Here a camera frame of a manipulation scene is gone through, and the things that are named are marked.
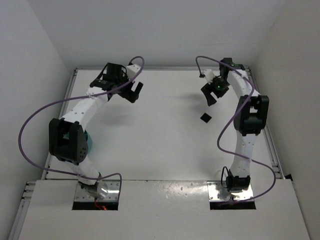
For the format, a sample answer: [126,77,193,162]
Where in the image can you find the black lego plate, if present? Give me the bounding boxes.
[200,113,212,124]

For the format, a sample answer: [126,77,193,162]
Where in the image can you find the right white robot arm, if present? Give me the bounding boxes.
[199,58,270,192]

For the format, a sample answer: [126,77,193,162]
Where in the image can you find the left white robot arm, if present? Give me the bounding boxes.
[49,62,143,186]

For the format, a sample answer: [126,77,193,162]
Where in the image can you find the teal round divided container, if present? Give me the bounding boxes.
[84,130,93,153]

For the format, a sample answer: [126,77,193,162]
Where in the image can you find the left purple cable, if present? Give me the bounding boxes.
[18,56,146,201]

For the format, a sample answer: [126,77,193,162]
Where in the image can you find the purple cable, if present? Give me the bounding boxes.
[18,56,146,201]
[195,55,277,205]

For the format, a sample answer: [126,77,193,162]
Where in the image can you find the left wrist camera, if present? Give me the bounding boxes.
[125,64,141,79]

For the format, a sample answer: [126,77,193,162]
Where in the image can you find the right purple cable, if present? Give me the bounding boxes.
[195,55,277,205]

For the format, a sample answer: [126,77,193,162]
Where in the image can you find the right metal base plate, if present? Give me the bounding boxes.
[207,181,254,203]

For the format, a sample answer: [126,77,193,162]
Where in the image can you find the metal base plate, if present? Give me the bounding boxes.
[74,180,120,202]
[207,181,254,203]

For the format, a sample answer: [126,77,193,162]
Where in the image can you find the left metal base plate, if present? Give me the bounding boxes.
[74,180,120,202]

